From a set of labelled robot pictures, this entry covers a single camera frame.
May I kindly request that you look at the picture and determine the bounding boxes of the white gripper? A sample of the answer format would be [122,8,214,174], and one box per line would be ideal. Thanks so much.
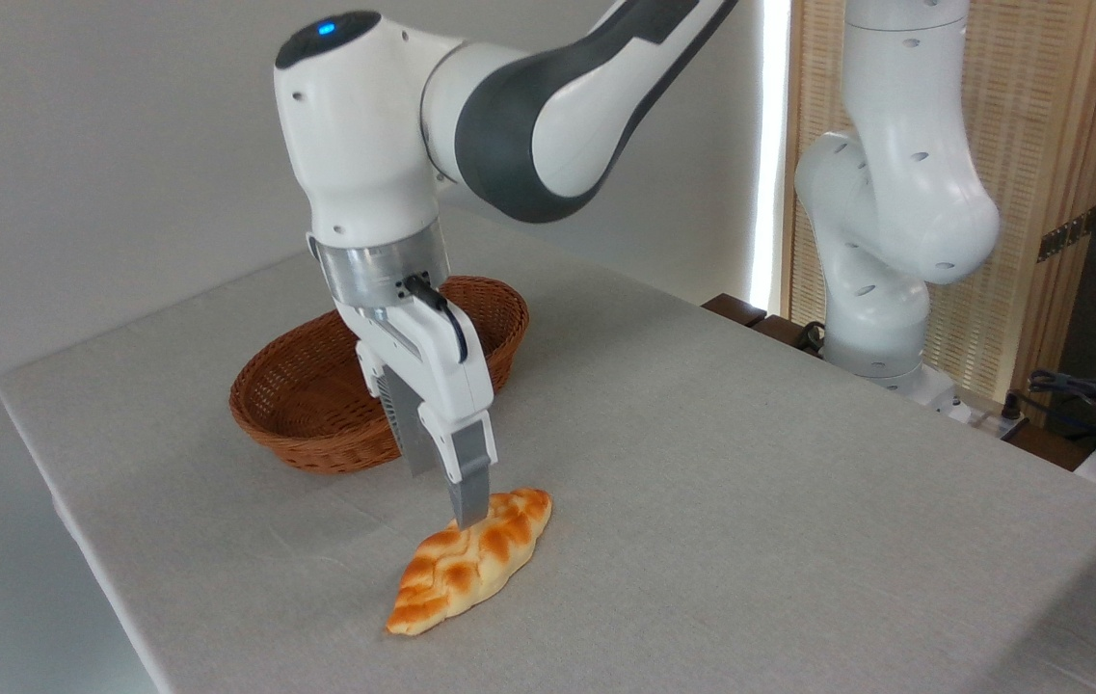
[334,297,497,529]

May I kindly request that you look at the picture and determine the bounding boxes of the long braided bread loaf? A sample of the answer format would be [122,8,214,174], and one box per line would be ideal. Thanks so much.
[386,488,553,636]

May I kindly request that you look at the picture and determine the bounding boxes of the brown wicker basket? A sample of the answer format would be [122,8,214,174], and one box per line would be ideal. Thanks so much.
[229,276,530,474]

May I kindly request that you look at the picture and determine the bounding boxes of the grey tablecloth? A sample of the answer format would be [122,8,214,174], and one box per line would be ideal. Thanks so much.
[0,207,1096,694]

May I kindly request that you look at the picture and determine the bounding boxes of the white power strip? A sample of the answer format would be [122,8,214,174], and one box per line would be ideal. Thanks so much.
[950,399,1030,441]

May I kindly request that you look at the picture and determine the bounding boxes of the dark metal screen hinge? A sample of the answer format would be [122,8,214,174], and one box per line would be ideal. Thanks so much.
[1037,205,1096,263]

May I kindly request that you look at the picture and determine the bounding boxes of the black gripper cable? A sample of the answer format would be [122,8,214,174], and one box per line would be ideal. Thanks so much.
[401,275,469,365]

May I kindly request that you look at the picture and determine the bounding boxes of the black cable bundle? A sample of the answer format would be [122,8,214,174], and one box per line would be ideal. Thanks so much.
[1028,359,1096,454]

